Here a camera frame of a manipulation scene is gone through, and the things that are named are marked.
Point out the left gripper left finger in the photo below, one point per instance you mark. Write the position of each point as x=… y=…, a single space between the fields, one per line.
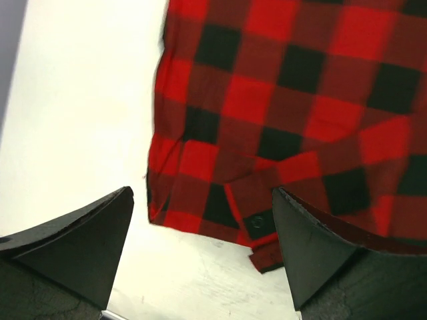
x=65 y=268

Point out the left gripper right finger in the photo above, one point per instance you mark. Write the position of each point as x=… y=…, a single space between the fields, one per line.
x=338 y=271

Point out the red black plaid shirt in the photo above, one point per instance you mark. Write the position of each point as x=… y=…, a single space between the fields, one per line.
x=326 y=99

